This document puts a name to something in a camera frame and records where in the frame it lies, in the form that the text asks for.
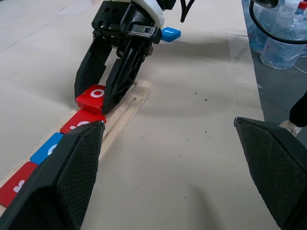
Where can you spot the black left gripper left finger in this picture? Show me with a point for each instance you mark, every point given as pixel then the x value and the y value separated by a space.
pixel 48 182

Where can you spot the black trouser leg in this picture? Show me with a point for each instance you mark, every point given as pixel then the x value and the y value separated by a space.
pixel 299 110

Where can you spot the clear large water bottle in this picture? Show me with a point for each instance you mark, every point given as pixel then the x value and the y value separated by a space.
pixel 257 40
pixel 283 55

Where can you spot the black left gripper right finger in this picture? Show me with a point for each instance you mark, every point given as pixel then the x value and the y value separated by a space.
pixel 275 167

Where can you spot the blue tile letter t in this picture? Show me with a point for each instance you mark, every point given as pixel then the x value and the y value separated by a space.
pixel 171 34

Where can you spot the red tile letter r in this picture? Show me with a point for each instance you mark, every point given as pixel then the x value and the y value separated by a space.
pixel 14 182

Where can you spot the red capped water bottle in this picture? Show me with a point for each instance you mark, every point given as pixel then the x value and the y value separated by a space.
pixel 301 7

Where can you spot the blue tile letter o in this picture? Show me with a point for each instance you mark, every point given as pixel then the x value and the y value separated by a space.
pixel 45 148

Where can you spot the red tile letter b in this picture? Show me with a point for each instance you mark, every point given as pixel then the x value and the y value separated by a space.
pixel 76 118

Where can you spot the beige shoe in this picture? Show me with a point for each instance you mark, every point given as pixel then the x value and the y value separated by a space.
pixel 291 127

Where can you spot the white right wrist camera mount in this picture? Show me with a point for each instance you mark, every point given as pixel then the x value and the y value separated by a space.
pixel 151 10

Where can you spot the wooden letter tray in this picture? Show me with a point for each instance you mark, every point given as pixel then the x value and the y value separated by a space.
pixel 129 95

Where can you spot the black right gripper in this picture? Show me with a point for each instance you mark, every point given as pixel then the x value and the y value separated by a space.
pixel 115 21

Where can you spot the red tile letter o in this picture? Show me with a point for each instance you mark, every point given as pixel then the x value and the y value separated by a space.
pixel 86 102

